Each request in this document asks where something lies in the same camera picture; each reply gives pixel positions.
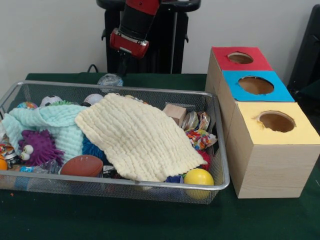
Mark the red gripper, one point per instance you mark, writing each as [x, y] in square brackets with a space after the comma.
[129, 44]

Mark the clear plastic packet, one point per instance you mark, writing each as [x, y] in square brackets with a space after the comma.
[110, 79]

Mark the clear mesh bin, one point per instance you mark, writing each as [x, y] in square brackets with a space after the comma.
[75, 192]

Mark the white ball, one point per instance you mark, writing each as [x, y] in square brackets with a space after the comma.
[93, 99]

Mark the small wooden block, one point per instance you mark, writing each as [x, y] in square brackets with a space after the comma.
[175, 113]

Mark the cream yellow cloth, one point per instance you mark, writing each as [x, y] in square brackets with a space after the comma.
[140, 137]

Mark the small soccer ball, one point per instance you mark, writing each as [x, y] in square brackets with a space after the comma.
[51, 100]

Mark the mint green cloth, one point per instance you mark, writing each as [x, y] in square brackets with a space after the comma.
[55, 120]

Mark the colourful crinkly packet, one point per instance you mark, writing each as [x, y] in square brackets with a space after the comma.
[201, 139]

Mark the brown toy football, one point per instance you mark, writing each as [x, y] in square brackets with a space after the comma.
[81, 166]

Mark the purple spiky toy with eyes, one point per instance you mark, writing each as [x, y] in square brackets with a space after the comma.
[42, 147]

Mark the yellow ball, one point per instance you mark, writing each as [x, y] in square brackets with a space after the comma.
[198, 177]

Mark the orange toy basketball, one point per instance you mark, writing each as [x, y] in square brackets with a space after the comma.
[2, 164]

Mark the dark green table cloth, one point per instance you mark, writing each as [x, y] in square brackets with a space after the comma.
[150, 220]

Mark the black chair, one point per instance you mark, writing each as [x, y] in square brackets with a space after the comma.
[307, 55]

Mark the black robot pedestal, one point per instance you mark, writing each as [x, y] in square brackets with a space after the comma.
[165, 45]

